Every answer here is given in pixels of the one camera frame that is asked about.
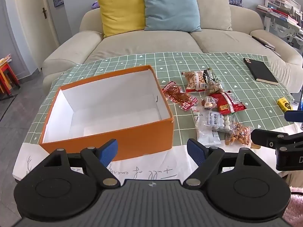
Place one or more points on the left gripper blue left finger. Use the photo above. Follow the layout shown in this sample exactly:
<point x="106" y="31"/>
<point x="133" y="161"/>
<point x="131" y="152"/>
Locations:
<point x="96" y="161"/>

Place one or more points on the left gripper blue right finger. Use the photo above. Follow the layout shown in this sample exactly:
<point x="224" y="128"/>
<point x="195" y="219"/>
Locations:
<point x="207" y="159"/>

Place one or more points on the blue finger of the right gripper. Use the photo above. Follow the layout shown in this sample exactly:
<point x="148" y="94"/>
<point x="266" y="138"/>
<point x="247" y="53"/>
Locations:
<point x="275" y="140"/>
<point x="293" y="116"/>

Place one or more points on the white candy balls packet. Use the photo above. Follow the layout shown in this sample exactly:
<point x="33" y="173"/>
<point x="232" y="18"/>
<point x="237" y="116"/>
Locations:
<point x="219" y="122"/>

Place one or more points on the red dried meat packet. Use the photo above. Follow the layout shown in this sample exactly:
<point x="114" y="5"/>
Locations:
<point x="174" y="92"/>

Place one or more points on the peanut snack bag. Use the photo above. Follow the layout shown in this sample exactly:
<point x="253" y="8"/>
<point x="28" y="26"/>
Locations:
<point x="195" y="81"/>

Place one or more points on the dark book on sofa arm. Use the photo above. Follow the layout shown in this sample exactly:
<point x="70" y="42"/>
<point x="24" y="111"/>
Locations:
<point x="264" y="43"/>

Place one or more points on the yellow small carton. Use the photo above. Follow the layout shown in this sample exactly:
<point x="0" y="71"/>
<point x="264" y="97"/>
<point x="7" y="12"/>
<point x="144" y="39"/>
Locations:
<point x="284" y="104"/>

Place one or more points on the white long sachet pack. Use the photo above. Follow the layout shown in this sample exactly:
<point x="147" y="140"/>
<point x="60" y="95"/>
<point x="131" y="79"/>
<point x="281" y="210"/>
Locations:
<point x="205" y="135"/>

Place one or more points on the orange glazed nuts packet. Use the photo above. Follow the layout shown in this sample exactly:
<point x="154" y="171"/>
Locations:
<point x="240" y="134"/>

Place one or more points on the white paper table cover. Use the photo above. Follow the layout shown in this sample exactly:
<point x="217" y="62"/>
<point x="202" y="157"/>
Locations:
<point x="171" y="164"/>

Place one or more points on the pink fluffy cloth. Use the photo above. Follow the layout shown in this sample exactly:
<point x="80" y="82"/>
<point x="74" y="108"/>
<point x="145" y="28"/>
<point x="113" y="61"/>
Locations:
<point x="294" y="211"/>

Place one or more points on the small pastry packet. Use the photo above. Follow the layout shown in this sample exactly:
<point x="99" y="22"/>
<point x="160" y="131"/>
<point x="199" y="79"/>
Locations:
<point x="209" y="103"/>

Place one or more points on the red snack bag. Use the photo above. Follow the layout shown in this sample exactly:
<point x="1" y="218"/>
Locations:
<point x="228" y="103"/>

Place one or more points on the black notebook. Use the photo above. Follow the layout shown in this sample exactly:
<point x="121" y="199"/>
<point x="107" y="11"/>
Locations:
<point x="260" y="71"/>

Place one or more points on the orange cardboard box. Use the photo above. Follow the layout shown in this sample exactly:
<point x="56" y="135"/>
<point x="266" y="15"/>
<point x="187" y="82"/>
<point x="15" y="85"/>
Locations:
<point x="126" y="105"/>

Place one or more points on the clear mixed nuts bag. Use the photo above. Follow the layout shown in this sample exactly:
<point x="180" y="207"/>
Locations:
<point x="213" y="83"/>

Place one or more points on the cluttered white shelf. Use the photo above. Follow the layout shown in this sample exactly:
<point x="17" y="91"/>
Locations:
<point x="285" y="18"/>

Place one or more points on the red stool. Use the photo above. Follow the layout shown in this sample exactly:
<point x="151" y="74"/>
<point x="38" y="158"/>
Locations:
<point x="8" y="79"/>

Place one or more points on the beige sofa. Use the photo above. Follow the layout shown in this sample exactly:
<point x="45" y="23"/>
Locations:
<point x="90" y="44"/>

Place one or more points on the beige cushion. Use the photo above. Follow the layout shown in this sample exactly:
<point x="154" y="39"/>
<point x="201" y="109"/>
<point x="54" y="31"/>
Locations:
<point x="215" y="14"/>

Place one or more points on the white door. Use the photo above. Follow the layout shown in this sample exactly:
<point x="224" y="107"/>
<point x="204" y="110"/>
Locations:
<point x="38" y="29"/>

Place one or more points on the yellow cushion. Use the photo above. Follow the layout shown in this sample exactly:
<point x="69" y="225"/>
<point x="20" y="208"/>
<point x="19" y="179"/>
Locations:
<point x="121" y="16"/>

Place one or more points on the light blue cushion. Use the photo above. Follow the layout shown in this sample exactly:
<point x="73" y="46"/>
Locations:
<point x="174" y="15"/>

